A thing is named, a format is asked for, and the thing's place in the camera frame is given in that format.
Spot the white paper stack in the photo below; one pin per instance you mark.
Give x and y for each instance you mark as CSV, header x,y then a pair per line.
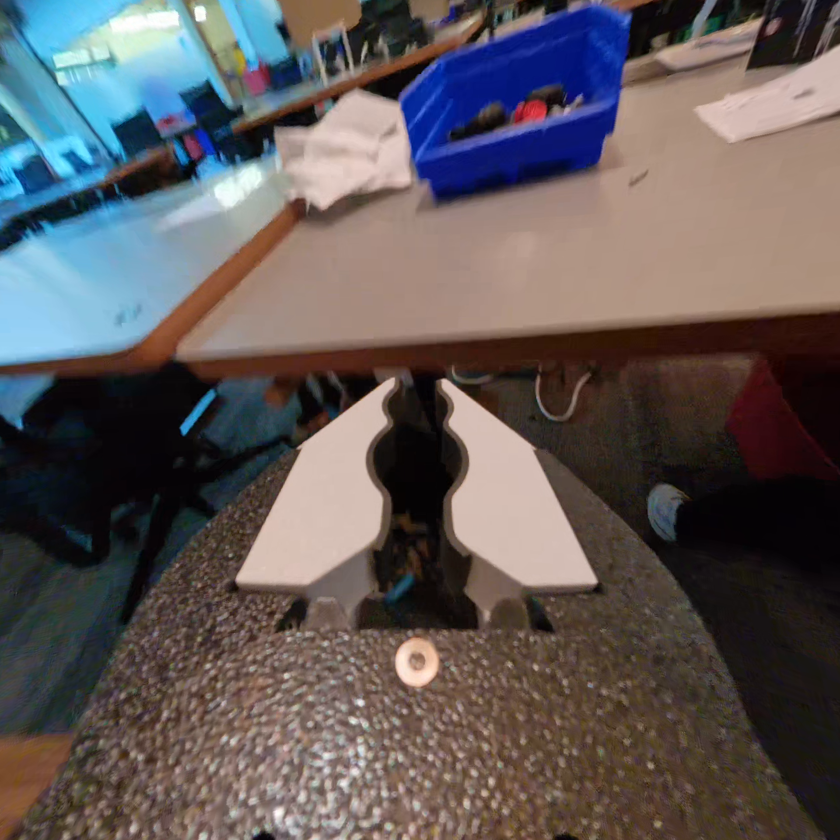
x,y
702,52

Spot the black toy set box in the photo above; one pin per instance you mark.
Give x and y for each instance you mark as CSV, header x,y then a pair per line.
x,y
794,33

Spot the background office chair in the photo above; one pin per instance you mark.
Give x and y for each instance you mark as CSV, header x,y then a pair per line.
x,y
138,134
207,118

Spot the red toy part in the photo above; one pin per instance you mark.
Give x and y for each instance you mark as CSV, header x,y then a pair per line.
x,y
528,111

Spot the white crumpled cloth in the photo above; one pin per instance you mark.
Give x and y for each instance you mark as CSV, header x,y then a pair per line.
x,y
341,151

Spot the cardboard sign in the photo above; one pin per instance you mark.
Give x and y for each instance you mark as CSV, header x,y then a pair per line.
x,y
321,19

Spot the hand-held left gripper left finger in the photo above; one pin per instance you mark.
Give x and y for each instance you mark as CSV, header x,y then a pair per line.
x,y
315,512

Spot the white shoe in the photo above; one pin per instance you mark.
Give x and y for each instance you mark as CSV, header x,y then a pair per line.
x,y
664,512

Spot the red garment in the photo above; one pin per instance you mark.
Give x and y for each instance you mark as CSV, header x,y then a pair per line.
x,y
781,426

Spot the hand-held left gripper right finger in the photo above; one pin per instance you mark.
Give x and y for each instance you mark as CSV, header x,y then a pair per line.
x,y
518,512

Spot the black toy part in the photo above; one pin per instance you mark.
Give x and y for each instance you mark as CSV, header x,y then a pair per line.
x,y
479,121

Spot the blue plastic bin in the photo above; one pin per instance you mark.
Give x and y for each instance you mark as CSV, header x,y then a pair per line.
x,y
499,161

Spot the white table with wood edge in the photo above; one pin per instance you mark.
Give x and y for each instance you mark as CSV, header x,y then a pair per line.
x,y
98,275

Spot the white frame stand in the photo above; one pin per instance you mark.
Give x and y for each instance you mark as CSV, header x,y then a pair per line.
x,y
334,52

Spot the white instruction booklet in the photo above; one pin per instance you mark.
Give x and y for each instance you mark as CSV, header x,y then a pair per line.
x,y
774,105

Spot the black office chair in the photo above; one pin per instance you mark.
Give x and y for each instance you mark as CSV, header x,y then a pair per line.
x,y
118,459

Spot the long background table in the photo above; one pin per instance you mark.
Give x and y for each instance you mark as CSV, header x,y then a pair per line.
x,y
367,72

